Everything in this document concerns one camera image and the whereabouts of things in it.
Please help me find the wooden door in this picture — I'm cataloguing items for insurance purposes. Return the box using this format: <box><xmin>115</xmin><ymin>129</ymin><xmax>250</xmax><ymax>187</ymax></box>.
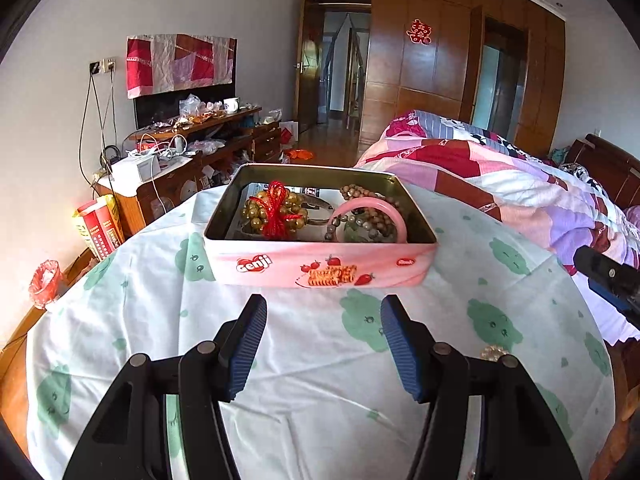
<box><xmin>294</xmin><ymin>0</ymin><xmax>324</xmax><ymax>132</ymax></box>

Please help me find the brown wooden bead necklace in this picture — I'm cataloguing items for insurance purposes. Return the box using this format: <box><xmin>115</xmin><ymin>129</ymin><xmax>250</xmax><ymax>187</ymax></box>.
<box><xmin>323</xmin><ymin>183</ymin><xmax>406</xmax><ymax>244</ymax></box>

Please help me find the white box device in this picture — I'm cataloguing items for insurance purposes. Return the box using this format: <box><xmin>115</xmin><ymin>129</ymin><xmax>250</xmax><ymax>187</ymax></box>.
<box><xmin>112</xmin><ymin>154</ymin><xmax>160</xmax><ymax>196</ymax></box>

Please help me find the gold pearl bead necklace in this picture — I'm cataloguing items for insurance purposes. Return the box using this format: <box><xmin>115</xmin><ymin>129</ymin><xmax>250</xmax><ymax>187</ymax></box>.
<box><xmin>241</xmin><ymin>179</ymin><xmax>312</xmax><ymax>241</ymax></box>

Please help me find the wall power socket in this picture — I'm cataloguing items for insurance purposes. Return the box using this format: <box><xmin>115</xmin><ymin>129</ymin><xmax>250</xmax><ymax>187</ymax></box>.
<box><xmin>89</xmin><ymin>58</ymin><xmax>115</xmax><ymax>76</ymax></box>

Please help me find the black television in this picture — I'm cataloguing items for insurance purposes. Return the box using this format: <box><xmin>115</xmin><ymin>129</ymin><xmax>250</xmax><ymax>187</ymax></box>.
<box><xmin>134</xmin><ymin>82</ymin><xmax>236</xmax><ymax>129</ymax></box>

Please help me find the wooden tv cabinet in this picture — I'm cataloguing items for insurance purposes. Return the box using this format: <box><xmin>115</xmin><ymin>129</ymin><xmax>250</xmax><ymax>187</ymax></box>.
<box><xmin>96</xmin><ymin>110</ymin><xmax>282</xmax><ymax>238</ymax></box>

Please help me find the pink jade bangle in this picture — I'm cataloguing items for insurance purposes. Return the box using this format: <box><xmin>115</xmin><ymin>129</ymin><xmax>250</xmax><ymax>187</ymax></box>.
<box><xmin>329</xmin><ymin>196</ymin><xmax>408</xmax><ymax>244</ymax></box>

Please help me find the red yellow carton box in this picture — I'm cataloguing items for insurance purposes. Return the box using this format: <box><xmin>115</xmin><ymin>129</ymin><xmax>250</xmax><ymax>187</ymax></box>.
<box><xmin>73</xmin><ymin>194</ymin><xmax>125</xmax><ymax>261</ymax></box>

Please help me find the pink biscuit tin box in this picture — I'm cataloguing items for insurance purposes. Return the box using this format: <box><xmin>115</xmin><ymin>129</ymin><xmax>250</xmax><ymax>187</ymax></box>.
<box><xmin>203</xmin><ymin>164</ymin><xmax>437</xmax><ymax>289</ymax></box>

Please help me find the white mug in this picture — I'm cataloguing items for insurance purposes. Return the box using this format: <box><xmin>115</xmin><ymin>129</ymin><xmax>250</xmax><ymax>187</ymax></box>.
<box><xmin>222</xmin><ymin>98</ymin><xmax>240</xmax><ymax>114</ymax></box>

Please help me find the white green cloud tablecloth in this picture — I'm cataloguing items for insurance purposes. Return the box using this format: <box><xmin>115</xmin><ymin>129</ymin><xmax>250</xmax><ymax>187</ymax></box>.
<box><xmin>26</xmin><ymin>186</ymin><xmax>615</xmax><ymax>479</ymax></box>

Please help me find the wooden bed headboard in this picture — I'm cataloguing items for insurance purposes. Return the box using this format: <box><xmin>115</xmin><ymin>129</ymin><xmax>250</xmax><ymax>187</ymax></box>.
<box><xmin>566</xmin><ymin>133</ymin><xmax>640</xmax><ymax>209</ymax></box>

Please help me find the red patchwork tv cover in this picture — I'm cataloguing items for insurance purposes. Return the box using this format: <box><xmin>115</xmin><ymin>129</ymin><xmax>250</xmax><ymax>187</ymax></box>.
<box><xmin>126</xmin><ymin>34</ymin><xmax>236</xmax><ymax>100</ymax></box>

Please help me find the red double happiness sticker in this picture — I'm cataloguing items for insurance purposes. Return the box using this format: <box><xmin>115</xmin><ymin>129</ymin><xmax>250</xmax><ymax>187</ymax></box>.
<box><xmin>406</xmin><ymin>18</ymin><xmax>433</xmax><ymax>46</ymax></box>

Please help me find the person's right hand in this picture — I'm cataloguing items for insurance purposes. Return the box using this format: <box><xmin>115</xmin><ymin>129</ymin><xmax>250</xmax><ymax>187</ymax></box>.
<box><xmin>588</xmin><ymin>386</ymin><xmax>639</xmax><ymax>480</ymax></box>

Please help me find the wooden wardrobe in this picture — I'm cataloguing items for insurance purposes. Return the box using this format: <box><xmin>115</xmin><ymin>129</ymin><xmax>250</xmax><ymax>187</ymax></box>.
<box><xmin>360</xmin><ymin>0</ymin><xmax>565</xmax><ymax>156</ymax></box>

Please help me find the patchwork pink quilt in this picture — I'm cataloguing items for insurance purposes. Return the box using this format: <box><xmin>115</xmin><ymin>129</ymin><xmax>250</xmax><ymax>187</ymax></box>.
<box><xmin>357</xmin><ymin>110</ymin><xmax>639</xmax><ymax>272</ymax></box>

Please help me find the bin with red bag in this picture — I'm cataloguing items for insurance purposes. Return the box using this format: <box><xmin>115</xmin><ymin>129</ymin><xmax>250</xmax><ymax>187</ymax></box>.
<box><xmin>28</xmin><ymin>259</ymin><xmax>63</xmax><ymax>309</ymax></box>

